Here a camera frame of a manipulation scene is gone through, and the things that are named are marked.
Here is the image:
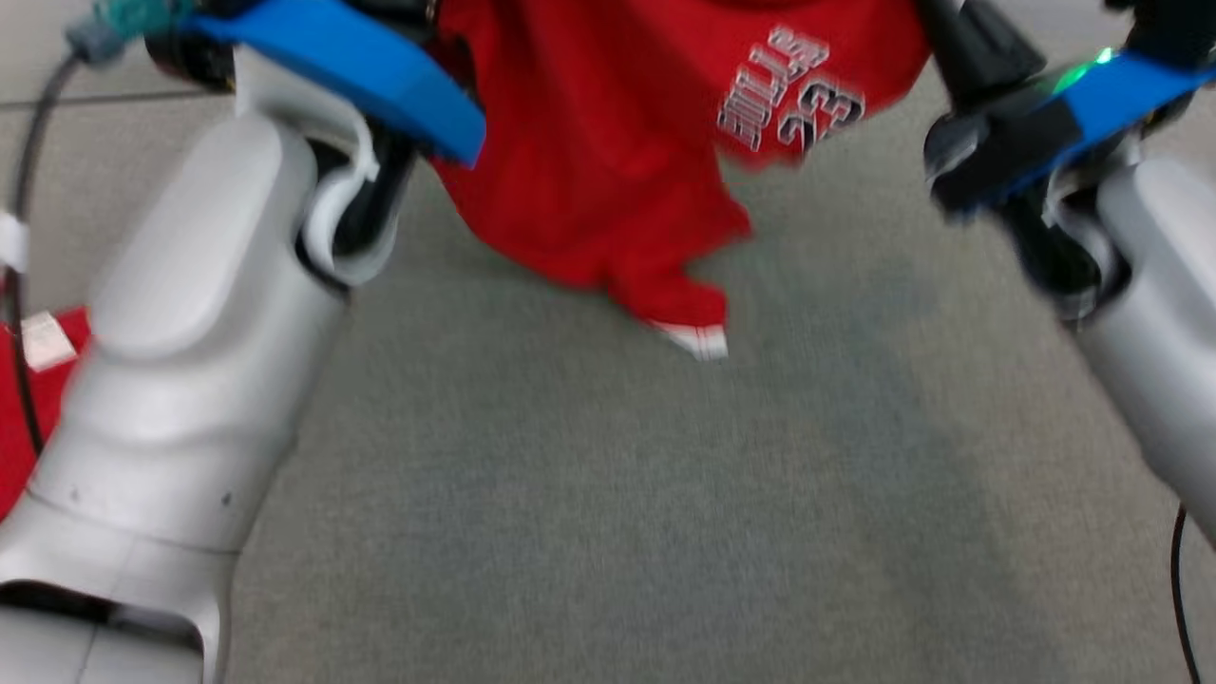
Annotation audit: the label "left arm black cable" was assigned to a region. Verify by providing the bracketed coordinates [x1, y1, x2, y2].
[0, 52, 88, 459]

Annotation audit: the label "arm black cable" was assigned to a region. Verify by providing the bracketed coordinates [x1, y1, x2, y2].
[0, 52, 88, 459]
[1168, 503, 1204, 684]

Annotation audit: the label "white cable label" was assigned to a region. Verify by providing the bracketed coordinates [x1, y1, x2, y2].
[0, 213, 30, 274]

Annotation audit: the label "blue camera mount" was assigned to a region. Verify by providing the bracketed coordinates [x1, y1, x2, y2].
[929, 49, 1216, 218]
[183, 0, 487, 169]

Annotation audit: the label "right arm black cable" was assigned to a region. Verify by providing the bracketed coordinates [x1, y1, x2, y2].
[1168, 503, 1204, 684]

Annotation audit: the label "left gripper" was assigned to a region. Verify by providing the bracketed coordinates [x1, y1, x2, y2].
[233, 47, 421, 291]

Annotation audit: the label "right blue camera mount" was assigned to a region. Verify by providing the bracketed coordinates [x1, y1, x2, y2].
[929, 49, 1216, 218]

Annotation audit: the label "left blue camera mount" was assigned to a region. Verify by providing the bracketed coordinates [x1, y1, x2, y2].
[183, 0, 487, 169]

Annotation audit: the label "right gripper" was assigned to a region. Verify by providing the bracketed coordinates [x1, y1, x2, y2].
[914, 0, 1136, 322]

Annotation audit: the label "left teal cable connector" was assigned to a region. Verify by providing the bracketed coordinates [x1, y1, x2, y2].
[65, 0, 193, 64]

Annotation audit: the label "red shorts with Bulls print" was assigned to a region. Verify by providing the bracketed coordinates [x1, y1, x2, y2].
[423, 0, 934, 363]

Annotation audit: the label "red and white jersey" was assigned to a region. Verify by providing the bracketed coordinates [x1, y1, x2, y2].
[0, 304, 93, 525]

